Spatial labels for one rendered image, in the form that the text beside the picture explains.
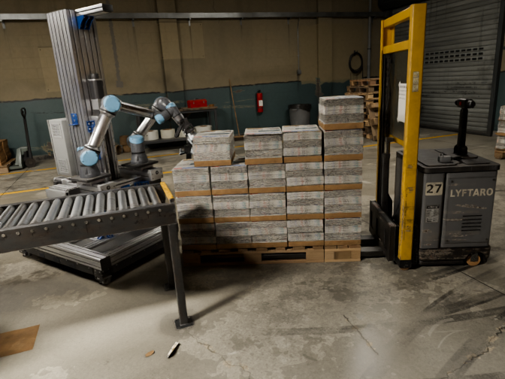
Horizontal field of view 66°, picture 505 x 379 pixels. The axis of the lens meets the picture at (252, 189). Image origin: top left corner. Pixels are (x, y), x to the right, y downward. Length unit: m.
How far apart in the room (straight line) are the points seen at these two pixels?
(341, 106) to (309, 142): 0.34
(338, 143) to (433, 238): 1.00
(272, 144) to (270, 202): 0.45
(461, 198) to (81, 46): 3.03
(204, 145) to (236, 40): 7.20
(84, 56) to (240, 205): 1.66
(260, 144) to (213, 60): 7.02
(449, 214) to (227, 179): 1.66
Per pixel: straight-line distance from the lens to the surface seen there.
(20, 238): 2.33
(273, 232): 3.10
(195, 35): 9.77
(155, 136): 9.03
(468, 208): 3.20
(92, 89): 3.34
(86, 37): 3.43
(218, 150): 2.95
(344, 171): 3.00
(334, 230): 3.14
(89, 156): 2.98
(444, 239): 3.22
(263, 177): 2.97
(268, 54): 10.27
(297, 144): 2.92
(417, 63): 2.84
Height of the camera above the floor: 1.46
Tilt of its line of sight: 16 degrees down
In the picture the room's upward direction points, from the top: 3 degrees counter-clockwise
